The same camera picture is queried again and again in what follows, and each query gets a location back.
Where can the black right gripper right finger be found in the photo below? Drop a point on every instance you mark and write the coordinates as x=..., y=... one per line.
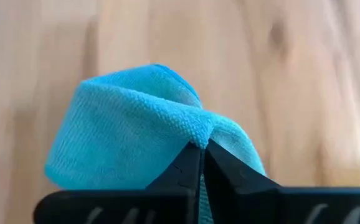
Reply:
x=276, y=205

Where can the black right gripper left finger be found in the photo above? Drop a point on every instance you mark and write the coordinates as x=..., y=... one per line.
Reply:
x=121, y=208

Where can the blue microfiber towel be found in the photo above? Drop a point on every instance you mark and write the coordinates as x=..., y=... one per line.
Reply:
x=130, y=130

